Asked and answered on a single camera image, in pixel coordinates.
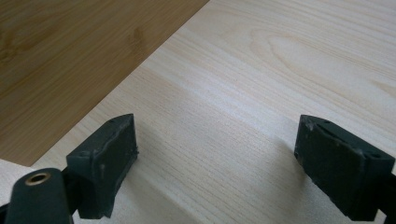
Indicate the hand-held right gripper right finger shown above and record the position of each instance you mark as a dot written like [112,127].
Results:
[339,168]

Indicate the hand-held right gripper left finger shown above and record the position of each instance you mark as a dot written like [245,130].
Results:
[102,165]

